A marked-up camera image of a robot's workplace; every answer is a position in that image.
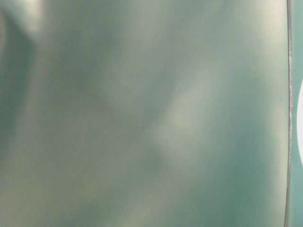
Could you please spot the white round bowl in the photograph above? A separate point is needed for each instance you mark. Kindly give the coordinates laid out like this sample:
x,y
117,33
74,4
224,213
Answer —
x,y
299,124

